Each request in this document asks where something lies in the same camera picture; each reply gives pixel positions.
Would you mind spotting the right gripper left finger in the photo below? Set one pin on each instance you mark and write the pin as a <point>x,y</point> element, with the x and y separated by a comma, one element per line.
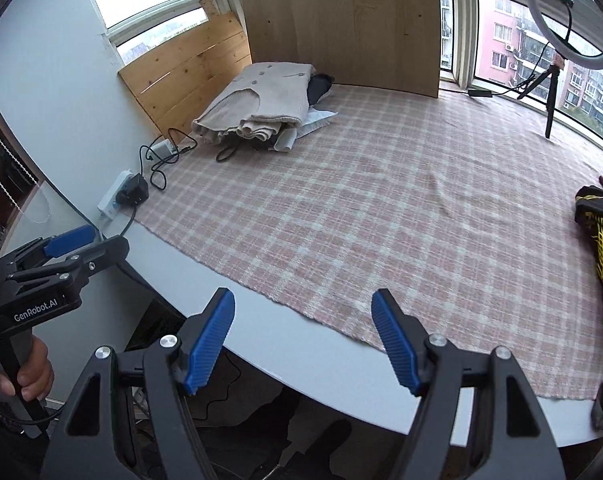
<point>202,337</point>

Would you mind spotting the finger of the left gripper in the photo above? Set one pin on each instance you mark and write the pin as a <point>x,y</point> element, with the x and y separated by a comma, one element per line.
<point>45,249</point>
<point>96,258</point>

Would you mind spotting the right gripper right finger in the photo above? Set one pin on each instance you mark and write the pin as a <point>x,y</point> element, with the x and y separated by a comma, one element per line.
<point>403,337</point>

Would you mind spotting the cream knit cardigan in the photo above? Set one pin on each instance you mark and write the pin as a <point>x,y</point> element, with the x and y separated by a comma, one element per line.
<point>257,103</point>

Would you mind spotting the person's left hand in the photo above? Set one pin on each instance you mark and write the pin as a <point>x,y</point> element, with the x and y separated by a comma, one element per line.
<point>36,376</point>

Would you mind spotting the white power strip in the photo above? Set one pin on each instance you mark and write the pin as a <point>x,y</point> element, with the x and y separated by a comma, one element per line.
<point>108,205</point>

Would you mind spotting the black plug charger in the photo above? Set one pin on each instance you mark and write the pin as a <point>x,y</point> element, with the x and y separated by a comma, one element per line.
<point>133,192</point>

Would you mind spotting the pink plaid tablecloth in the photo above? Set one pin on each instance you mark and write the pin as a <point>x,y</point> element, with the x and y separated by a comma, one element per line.
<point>462,208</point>

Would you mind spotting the pine plank panel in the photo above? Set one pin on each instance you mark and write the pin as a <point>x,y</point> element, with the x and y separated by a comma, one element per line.
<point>175,82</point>

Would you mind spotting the white folded cloth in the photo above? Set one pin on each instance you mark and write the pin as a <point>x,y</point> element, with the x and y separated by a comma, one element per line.
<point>315,120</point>

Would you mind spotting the black garment on basket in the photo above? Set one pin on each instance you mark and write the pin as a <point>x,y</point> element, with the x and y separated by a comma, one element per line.
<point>589,209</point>

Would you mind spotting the black power adapter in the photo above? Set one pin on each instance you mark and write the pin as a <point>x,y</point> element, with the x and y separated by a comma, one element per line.
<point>480,93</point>

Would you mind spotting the black folded garment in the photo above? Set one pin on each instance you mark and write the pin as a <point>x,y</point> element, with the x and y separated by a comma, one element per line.
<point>318,86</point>

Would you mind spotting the light wooden board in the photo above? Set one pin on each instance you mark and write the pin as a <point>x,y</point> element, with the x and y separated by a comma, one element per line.
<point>389,44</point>

